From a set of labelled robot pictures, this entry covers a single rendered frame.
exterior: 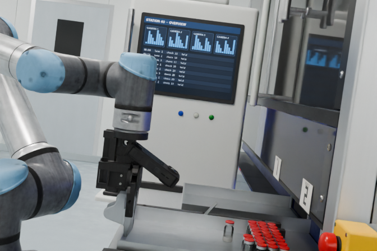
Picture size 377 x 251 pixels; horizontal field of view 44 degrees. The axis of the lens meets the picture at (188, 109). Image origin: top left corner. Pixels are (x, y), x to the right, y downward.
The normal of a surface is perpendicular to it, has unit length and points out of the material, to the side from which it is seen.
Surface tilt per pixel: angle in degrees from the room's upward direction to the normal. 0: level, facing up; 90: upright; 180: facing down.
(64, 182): 65
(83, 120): 90
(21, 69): 90
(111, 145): 90
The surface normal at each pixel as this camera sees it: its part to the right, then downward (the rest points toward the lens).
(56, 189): 0.87, -0.12
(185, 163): -0.04, 0.05
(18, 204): 0.86, 0.14
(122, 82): -0.48, -0.01
